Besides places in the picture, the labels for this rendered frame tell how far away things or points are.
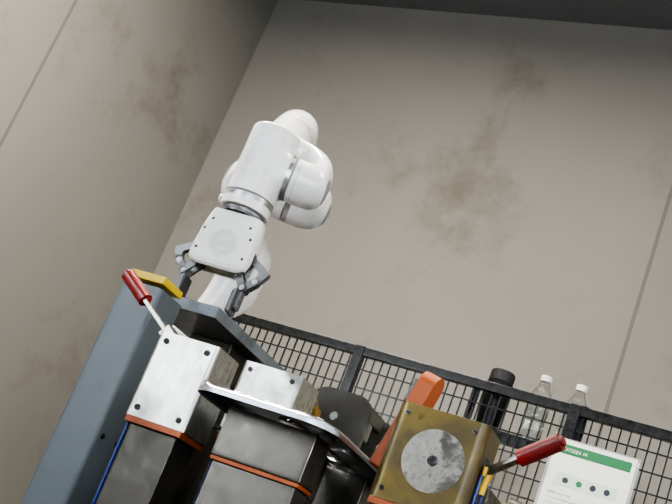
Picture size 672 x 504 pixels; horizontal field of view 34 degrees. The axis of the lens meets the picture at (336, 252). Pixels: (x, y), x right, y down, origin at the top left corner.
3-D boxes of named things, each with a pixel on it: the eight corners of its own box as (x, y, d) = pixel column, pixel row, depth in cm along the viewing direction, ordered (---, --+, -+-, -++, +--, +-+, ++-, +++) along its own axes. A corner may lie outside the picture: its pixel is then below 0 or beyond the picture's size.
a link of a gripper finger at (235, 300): (239, 272, 171) (223, 310, 169) (257, 277, 170) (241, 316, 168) (245, 279, 174) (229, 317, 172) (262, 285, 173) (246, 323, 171)
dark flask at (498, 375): (494, 431, 296) (514, 371, 302) (469, 424, 299) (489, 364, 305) (499, 439, 303) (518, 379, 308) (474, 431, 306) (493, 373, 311)
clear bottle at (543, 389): (535, 444, 292) (557, 376, 298) (512, 437, 294) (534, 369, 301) (539, 450, 297) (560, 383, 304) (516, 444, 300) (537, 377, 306)
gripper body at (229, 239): (209, 193, 176) (182, 255, 172) (266, 209, 172) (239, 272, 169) (223, 213, 182) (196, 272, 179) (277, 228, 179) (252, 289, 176)
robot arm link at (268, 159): (276, 219, 182) (225, 199, 182) (304, 152, 186) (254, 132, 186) (279, 202, 174) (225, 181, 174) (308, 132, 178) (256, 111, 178)
